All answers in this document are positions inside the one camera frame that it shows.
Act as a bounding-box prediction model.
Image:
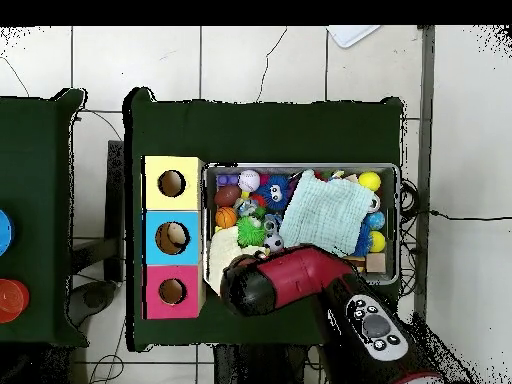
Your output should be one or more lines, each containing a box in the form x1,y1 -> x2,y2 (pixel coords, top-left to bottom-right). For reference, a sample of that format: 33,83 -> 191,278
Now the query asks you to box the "cream waffle cloth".
208,225 -> 269,297

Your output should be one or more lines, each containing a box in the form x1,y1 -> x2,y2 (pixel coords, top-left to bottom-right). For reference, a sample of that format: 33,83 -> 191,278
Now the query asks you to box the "mint waffle cloth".
278,169 -> 377,257

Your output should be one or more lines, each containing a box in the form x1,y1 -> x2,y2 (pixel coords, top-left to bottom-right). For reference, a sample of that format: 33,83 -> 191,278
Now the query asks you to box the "wooden box with three holes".
142,155 -> 207,320

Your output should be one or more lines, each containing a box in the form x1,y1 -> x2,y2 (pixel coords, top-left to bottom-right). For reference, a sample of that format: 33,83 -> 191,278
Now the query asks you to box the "orange toy basketball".
214,206 -> 238,229

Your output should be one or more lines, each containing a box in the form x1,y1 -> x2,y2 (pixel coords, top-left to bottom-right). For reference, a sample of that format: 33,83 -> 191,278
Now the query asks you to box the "white toy baseball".
238,169 -> 261,193

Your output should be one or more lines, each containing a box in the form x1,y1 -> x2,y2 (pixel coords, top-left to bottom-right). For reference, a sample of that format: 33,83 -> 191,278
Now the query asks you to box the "brown toy football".
213,184 -> 242,208

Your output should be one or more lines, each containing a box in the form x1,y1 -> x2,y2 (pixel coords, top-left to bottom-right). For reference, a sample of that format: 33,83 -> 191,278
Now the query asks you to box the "blue fuzzy toy with eyes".
257,174 -> 291,211

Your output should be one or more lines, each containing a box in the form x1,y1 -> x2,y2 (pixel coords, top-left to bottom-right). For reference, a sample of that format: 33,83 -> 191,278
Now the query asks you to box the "dark green tablecloth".
0,88 -> 89,347
123,86 -> 405,353

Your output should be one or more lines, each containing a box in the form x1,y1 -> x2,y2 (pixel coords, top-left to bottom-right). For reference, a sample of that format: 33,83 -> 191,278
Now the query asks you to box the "yellow ball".
368,230 -> 387,254
357,171 -> 382,192

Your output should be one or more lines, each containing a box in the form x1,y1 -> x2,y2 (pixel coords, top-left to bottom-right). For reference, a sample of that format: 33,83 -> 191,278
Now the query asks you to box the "blue globe ball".
365,210 -> 386,231

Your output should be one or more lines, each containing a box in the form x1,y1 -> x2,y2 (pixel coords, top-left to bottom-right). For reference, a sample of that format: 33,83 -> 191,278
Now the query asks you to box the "wooden block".
364,252 -> 388,274

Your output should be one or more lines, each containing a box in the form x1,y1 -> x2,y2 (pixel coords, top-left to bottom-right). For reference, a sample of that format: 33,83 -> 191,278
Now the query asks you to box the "white tray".
326,25 -> 381,49

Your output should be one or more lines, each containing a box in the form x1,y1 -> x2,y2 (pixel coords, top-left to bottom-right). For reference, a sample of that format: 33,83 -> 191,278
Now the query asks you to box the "blue disc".
0,209 -> 16,257

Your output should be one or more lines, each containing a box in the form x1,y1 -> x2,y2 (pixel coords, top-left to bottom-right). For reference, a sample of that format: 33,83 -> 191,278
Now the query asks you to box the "red disc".
0,278 -> 30,324

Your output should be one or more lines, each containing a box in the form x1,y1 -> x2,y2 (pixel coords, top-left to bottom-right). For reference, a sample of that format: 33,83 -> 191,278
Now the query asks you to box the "wire mesh bin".
202,161 -> 401,287

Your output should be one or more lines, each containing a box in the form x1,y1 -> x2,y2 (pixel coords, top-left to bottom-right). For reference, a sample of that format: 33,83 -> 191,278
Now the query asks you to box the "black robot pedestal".
213,344 -> 325,384

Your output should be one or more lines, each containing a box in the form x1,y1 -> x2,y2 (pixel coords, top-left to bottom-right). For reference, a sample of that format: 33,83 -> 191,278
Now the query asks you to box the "grey floor rail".
411,25 -> 436,321

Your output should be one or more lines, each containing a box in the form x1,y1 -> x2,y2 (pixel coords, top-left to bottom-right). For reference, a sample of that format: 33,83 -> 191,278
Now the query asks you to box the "black cable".
429,209 -> 512,222

